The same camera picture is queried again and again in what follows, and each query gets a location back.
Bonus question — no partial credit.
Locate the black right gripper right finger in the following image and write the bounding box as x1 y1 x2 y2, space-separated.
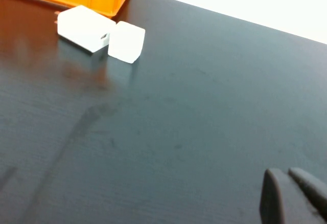
288 167 327 221

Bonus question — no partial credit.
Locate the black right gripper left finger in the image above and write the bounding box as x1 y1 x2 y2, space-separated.
260 168 325 224

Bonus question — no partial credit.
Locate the white foam cube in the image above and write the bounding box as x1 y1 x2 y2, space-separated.
107 20 146 64

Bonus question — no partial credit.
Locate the white USB wall charger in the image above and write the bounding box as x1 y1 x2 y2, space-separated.
54 5 117 54

